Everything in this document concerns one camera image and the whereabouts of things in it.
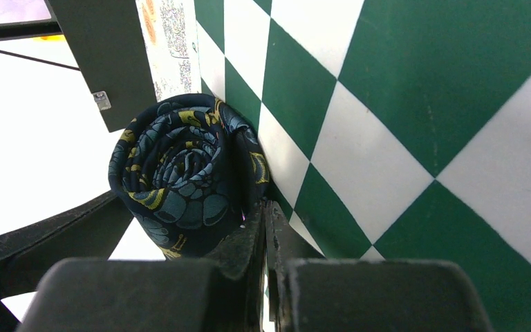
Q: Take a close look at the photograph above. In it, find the floral table mat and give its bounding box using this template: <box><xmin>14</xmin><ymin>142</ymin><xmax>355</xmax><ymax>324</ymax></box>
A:
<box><xmin>136</xmin><ymin>0</ymin><xmax>201</xmax><ymax>101</ymax></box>

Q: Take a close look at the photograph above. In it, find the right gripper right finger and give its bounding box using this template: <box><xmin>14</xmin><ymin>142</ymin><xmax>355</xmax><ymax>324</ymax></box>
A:
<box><xmin>265</xmin><ymin>201</ymin><xmax>493</xmax><ymax>331</ymax></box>

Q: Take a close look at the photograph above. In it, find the dark blue floral tie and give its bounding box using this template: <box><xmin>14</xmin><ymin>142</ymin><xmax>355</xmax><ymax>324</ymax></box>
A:
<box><xmin>108</xmin><ymin>93</ymin><xmax>270</xmax><ymax>260</ymax></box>

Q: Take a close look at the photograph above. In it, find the green white chessboard mat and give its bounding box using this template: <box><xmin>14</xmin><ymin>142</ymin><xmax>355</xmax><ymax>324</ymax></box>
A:
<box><xmin>195</xmin><ymin>1</ymin><xmax>531</xmax><ymax>331</ymax></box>

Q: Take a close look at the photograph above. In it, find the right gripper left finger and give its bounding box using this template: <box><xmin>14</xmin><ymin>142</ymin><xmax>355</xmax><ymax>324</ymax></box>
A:
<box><xmin>19</xmin><ymin>202</ymin><xmax>265</xmax><ymax>331</ymax></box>

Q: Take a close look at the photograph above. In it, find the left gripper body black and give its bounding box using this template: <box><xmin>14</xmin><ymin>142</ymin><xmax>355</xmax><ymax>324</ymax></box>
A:
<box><xmin>0</xmin><ymin>192</ymin><xmax>133</xmax><ymax>331</ymax></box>

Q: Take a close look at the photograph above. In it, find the black display box glass lid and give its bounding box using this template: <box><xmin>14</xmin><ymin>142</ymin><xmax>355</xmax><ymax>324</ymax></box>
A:
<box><xmin>0</xmin><ymin>1</ymin><xmax>156</xmax><ymax>132</ymax></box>

